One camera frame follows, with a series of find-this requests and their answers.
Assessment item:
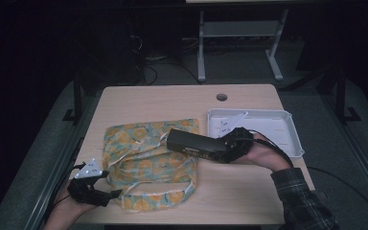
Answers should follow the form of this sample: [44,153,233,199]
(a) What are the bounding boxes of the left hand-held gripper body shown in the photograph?
[67,157,113,208]

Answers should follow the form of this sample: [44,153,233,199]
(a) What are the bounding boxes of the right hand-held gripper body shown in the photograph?
[217,110,256,165]

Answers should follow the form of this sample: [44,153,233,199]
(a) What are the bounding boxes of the white plastic tray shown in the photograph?
[206,107,306,159]

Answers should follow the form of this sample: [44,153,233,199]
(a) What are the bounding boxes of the black rectangular box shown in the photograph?
[166,127,230,163]

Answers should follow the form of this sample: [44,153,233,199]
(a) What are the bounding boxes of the orange print cloth bag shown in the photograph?
[102,118,202,214]

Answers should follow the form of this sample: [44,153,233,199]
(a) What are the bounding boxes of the person's left hand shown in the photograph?
[46,181,98,224]

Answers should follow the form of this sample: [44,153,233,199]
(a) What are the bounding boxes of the person's right hand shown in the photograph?
[235,132,292,173]

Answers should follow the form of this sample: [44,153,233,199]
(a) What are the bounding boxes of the black metal stand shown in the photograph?
[334,65,362,126]
[61,70,84,126]

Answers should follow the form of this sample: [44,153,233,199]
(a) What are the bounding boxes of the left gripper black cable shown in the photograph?
[45,162,88,222]

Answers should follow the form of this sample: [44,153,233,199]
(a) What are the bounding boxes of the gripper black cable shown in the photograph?
[45,162,88,222]
[248,128,295,170]

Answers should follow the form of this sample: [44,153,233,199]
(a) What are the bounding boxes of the metal floor rail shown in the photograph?
[319,92,368,209]
[23,95,92,230]

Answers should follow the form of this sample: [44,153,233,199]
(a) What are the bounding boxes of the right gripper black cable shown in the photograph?
[248,128,295,170]

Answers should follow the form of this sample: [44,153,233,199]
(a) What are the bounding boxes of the tangle of floor cables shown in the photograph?
[128,34,203,86]

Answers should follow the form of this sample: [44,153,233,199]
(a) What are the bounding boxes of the white metal desk frame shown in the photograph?
[185,0,290,82]

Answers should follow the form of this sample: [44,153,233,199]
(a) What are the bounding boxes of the black floor cable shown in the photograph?
[306,166,368,222]

